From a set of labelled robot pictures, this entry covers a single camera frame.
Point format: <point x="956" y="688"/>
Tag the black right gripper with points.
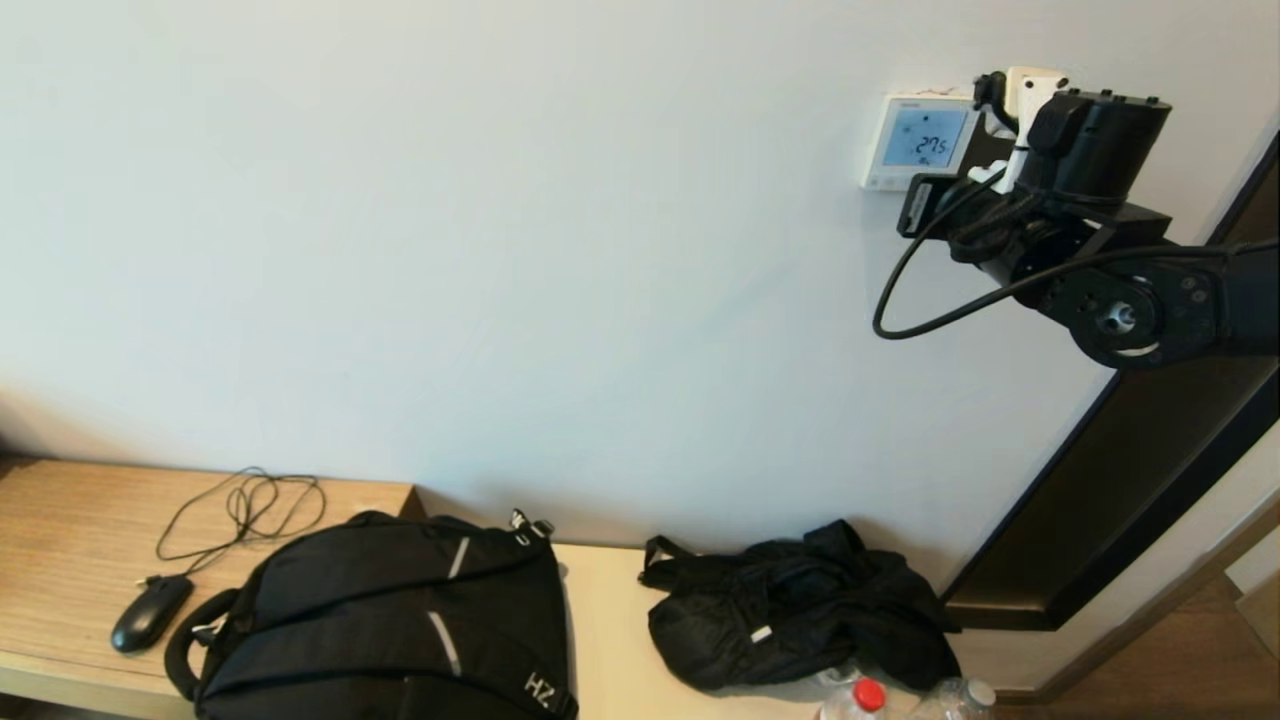
<point x="922" y="210"/>

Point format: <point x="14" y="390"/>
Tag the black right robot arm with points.
<point x="1200" y="300"/>

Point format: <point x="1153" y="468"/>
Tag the white wall thermostat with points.
<point x="920" y="135"/>

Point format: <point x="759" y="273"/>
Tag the crumpled black nylon bag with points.
<point x="790" y="610"/>

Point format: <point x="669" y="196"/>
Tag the brown wooden baseboard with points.
<point x="1160" y="600"/>

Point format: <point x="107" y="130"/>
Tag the red cap water bottle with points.
<point x="868" y="695"/>

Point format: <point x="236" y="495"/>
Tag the white cap plastic bottle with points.
<point x="960" y="700"/>

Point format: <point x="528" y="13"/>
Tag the black backpack with HZ print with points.
<point x="380" y="600"/>

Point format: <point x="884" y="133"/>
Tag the black computer mouse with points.
<point x="150" y="615"/>

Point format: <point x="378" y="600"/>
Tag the black wall switch panel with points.
<point x="992" y="150"/>

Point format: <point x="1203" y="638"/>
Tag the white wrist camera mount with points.
<point x="1035" y="90"/>

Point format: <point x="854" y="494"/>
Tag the dark brown door frame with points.
<point x="1130" y="500"/>

